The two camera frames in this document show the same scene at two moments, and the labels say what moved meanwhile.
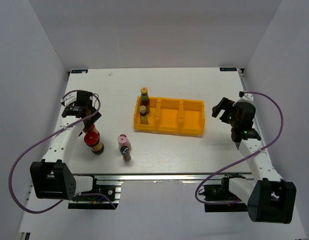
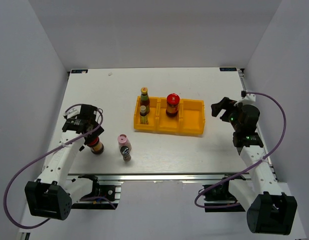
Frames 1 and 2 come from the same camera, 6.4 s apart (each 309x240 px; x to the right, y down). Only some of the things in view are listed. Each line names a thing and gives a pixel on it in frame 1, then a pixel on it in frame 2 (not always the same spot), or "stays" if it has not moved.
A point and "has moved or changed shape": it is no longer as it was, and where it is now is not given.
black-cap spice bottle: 125,151 stays
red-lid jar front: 92,139 stays
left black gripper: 95,117 to 96,133
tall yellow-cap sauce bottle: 144,99 stays
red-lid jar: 92,128 has moved or changed shape
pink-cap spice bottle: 123,140 stays
